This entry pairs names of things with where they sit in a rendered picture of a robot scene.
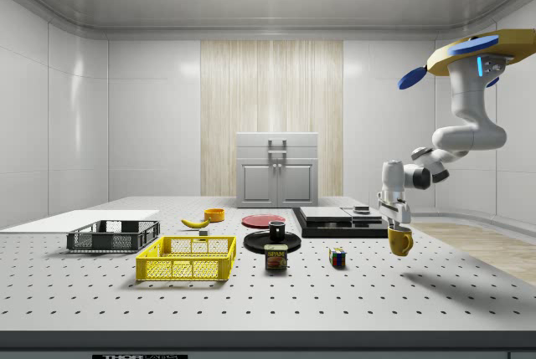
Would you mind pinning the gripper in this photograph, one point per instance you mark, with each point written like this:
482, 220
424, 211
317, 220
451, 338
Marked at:
395, 210

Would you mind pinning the yellow mug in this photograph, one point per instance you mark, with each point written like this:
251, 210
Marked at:
400, 242

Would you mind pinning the black mug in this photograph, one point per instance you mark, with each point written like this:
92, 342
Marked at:
276, 231

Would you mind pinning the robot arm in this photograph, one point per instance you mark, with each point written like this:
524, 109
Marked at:
469, 104

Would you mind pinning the black stove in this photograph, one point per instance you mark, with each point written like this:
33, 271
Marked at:
331, 225

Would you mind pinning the puzzle cube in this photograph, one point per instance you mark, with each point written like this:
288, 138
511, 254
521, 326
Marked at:
337, 257

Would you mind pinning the white cabinet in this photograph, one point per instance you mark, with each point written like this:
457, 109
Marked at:
276, 179

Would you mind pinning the flat-sided can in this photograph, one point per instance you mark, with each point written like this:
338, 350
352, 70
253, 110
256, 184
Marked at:
276, 257

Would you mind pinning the red plate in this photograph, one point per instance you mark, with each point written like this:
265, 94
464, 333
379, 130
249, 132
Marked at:
257, 220

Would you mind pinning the black plate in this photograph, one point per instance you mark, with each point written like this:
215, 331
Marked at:
255, 242

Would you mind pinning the yellow bowl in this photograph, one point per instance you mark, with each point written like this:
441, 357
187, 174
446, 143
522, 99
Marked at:
214, 216

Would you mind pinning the banana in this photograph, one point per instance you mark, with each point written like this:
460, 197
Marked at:
196, 223

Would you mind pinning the yellow basket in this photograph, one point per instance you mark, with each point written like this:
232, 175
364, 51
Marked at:
184, 269

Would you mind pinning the dark grey basket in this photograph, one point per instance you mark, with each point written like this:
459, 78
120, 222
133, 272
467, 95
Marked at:
109, 242

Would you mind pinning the white board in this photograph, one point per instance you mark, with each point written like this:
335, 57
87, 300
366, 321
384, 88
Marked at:
63, 221

